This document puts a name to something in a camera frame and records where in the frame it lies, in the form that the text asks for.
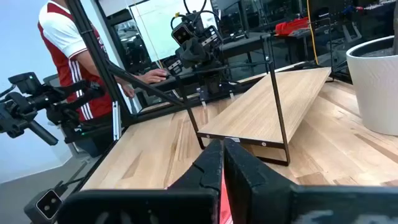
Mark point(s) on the wooden shelf black metal frame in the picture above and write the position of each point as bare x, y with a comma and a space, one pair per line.
264, 109

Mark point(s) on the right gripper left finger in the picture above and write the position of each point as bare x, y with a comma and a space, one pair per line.
155, 208

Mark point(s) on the black frame post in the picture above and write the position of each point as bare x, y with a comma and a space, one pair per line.
93, 53

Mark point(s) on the white plant pot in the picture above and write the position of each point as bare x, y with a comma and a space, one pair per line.
376, 93

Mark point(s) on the translucent pink plate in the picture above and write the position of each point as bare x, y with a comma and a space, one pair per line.
225, 202

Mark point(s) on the person's hand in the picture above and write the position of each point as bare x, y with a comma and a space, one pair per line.
128, 91
154, 76

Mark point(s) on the small black depth camera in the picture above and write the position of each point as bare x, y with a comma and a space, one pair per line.
46, 203

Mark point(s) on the red storage bin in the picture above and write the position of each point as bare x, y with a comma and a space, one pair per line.
292, 26

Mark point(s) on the large white screen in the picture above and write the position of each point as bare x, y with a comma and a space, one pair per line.
155, 25

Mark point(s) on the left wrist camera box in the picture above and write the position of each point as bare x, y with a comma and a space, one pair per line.
181, 33

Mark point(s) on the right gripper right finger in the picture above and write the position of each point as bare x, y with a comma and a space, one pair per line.
280, 202

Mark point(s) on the person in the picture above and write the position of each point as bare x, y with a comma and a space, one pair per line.
62, 37

